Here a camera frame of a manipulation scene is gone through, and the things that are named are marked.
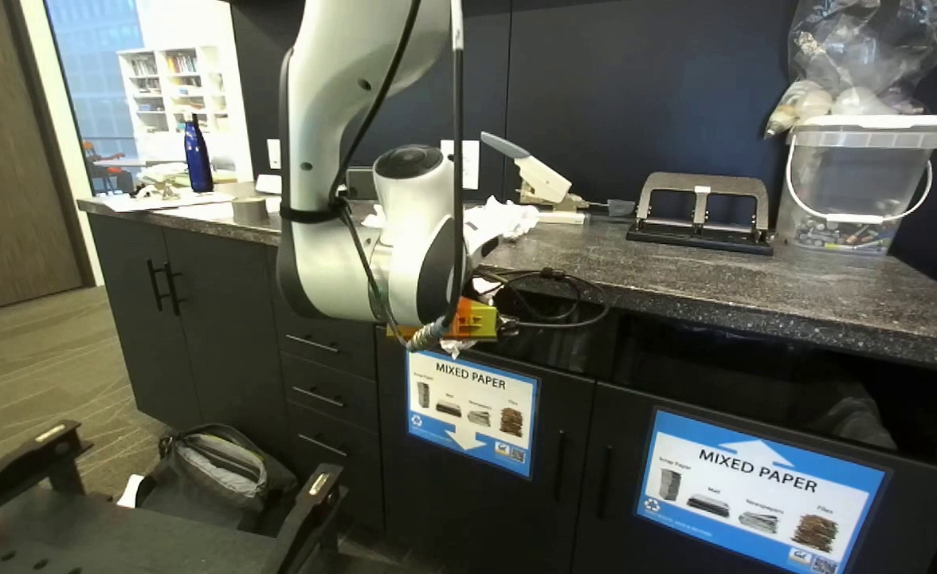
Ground clear plastic bag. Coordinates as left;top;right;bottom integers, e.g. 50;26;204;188
765;0;937;139

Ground small white paper slip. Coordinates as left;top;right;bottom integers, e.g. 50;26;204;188
115;473;145;509

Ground black power adapter box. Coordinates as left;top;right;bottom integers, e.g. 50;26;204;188
345;166;379;202

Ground black drawer with metal handle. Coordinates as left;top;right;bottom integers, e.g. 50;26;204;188
273;314;379;375
281;408;386;533
276;357;381;426

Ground white shelving unit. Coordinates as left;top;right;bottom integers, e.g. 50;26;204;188
115;40;237;173

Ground blue water bottle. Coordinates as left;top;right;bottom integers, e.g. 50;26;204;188
182;112;216;194

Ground beige stapler with blue handle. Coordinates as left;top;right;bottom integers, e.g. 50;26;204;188
477;126;578;209

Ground blue label with up arrow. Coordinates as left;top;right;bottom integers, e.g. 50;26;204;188
633;408;888;574

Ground large crumpled white paper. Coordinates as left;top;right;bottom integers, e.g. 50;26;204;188
464;196;545;252

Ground clear plastic bucket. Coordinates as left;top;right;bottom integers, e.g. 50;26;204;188
774;112;937;256

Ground large white wall outlet plate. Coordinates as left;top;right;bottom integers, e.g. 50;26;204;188
440;137;484;190

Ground flat white paper sheet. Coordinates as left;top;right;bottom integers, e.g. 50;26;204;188
176;194;283;227
89;188;202;216

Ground small white desk item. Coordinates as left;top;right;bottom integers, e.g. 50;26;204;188
536;207;589;228

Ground brown wooden door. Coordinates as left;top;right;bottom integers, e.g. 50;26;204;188
0;0;97;322

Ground blue label with down arrow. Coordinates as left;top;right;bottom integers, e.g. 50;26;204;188
402;346;543;481

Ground orange wrist camera box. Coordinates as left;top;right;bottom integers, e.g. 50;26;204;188
446;297;503;346

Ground black and grey backpack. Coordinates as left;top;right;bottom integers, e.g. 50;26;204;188
131;421;304;537

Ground grey tape roll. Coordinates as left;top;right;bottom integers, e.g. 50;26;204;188
230;190;272;223

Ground black bin liner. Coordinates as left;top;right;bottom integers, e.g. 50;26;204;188
488;290;621;375
615;314;901;454

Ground black cabinet door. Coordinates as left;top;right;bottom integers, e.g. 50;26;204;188
95;216;208;426
161;228;285;449

